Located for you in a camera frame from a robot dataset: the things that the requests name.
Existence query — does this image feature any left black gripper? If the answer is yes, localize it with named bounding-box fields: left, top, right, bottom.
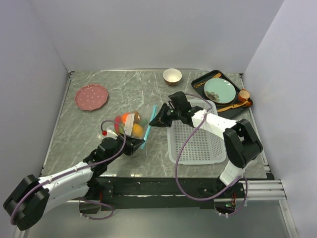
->
left=106, top=132, right=145, bottom=165

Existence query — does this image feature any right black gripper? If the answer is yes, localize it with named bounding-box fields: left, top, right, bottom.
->
left=150, top=102, right=182, bottom=127

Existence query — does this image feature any clear blue-zipper zip bag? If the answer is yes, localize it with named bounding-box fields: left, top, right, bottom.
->
left=107, top=105, right=157, bottom=149

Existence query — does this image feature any brown kiwi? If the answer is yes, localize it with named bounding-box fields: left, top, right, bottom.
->
left=132, top=111, right=141, bottom=123

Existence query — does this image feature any orange tangerine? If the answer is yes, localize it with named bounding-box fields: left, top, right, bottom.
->
left=121, top=113, right=130, bottom=123

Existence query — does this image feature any yellow orange persimmon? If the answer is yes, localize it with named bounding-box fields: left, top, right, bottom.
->
left=132, top=123, right=143, bottom=137

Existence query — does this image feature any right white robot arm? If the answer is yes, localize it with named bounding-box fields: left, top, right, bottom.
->
left=149, top=91, right=263, bottom=197

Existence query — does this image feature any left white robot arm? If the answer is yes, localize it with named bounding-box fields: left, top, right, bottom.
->
left=3, top=136, right=145, bottom=231

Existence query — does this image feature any white patterned bowl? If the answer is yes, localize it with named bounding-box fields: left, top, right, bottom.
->
left=163, top=68, right=182, bottom=86

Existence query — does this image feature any white plastic basket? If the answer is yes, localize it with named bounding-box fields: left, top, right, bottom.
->
left=166, top=99, right=226, bottom=166

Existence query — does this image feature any pink dotted plate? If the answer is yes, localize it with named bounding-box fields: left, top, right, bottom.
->
left=75, top=84, right=108, bottom=111

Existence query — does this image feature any light green plate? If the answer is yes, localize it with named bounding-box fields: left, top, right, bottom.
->
left=204, top=78, right=236, bottom=104

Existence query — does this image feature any black tray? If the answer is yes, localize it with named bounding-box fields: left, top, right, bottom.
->
left=191, top=70, right=249, bottom=119

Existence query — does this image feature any wooden fork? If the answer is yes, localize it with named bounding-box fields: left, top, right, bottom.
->
left=194, top=73, right=222, bottom=88

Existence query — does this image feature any wooden spoon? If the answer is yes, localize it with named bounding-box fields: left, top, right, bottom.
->
left=217, top=101, right=253, bottom=113

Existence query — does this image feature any orange small cup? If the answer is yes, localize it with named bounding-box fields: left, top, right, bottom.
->
left=238, top=89, right=250, bottom=103

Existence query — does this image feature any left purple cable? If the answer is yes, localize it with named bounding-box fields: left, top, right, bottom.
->
left=9, top=119, right=127, bottom=225

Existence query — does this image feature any purple cable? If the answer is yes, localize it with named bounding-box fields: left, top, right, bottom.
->
left=174, top=93, right=248, bottom=216
left=9, top=119, right=127, bottom=225

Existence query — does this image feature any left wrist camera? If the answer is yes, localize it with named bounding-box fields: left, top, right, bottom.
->
left=102, top=125, right=118, bottom=139

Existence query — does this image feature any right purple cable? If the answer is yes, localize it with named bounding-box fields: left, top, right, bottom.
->
left=174, top=93, right=248, bottom=216

